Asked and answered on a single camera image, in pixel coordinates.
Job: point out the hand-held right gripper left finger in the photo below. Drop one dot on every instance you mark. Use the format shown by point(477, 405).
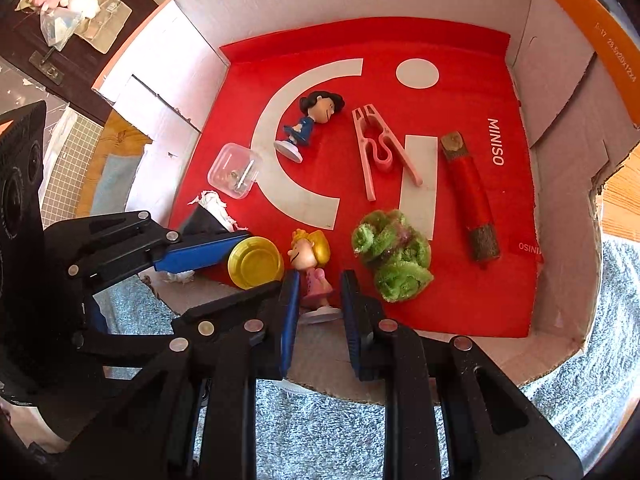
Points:
point(290, 325)

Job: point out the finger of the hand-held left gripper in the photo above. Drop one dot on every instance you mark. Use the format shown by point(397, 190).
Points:
point(200, 255)
point(225, 310)

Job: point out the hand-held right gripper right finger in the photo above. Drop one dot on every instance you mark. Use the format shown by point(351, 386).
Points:
point(350, 325)

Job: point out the black roll with white fringe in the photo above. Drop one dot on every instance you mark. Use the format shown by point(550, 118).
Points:
point(202, 222)

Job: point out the yellow plastic lid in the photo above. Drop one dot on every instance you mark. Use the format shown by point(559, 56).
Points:
point(255, 262)

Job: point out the blonde figurine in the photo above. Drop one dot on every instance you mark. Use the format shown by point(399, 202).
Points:
point(312, 255)

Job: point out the green fuzzy ball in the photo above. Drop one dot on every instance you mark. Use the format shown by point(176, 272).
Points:
point(395, 255)

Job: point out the pink clothespin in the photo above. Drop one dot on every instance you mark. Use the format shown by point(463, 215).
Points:
point(380, 150)

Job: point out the dark-haired figurine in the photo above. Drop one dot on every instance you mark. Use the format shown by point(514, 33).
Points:
point(312, 115)

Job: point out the orange cardboard box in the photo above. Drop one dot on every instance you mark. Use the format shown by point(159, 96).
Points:
point(555, 85)

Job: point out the person's left forearm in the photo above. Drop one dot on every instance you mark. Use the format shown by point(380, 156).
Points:
point(30, 425)

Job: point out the white round lid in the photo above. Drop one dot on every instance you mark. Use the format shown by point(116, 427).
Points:
point(295, 389)

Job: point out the small clear plastic box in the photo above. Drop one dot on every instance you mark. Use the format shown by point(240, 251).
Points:
point(227, 170)

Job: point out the light blue towel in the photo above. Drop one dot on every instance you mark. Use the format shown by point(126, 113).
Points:
point(325, 435)

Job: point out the white grid mat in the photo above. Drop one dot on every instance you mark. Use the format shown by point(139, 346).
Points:
point(75, 170)

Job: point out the red wrapped wooden stick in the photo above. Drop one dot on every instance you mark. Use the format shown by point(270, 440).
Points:
point(470, 200)

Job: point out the metal door latch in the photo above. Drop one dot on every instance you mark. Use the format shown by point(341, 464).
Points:
point(47, 66)

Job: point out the red paper liner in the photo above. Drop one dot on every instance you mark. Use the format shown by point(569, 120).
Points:
point(450, 110)

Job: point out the tan paper sheet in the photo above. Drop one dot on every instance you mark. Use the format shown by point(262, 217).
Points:
point(107, 22)

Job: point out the clear plastic bag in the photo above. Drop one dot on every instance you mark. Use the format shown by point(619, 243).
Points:
point(60, 27)

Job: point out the white plush toy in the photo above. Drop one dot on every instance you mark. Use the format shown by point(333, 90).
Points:
point(84, 4)

